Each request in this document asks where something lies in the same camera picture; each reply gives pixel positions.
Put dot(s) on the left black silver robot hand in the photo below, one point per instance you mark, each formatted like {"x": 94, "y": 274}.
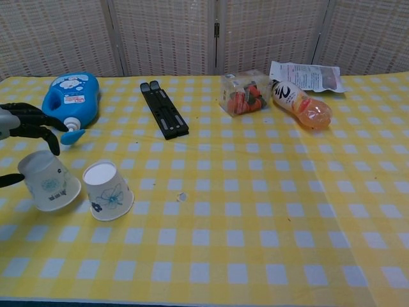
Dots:
{"x": 30, "y": 120}

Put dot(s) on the paper cup with text print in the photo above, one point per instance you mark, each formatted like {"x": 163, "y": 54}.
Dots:
{"x": 51, "y": 185}

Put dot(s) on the blue pump detergent bottle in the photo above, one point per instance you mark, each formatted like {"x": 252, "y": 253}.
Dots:
{"x": 73, "y": 96}

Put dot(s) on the woven folding screen panel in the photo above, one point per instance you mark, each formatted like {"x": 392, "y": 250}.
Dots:
{"x": 271, "y": 32}
{"x": 367, "y": 35}
{"x": 54, "y": 35}
{"x": 166, "y": 35}

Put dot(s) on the paper cup with blue flower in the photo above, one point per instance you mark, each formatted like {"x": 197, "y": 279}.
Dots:
{"x": 107, "y": 195}

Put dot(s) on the black folding stand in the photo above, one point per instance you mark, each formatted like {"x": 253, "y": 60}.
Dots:
{"x": 164, "y": 110}

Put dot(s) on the yellow checked tablecloth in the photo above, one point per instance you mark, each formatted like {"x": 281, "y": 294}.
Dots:
{"x": 191, "y": 224}
{"x": 367, "y": 192}

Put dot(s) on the metal screen hinge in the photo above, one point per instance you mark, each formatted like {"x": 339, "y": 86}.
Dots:
{"x": 216, "y": 29}

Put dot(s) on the clear plastic snack box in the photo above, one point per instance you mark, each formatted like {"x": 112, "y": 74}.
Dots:
{"x": 246, "y": 94}

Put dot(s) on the orange drink bottle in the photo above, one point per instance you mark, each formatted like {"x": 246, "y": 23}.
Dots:
{"x": 300, "y": 102}

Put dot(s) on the white printed snack bag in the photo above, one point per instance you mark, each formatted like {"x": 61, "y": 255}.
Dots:
{"x": 306, "y": 75}

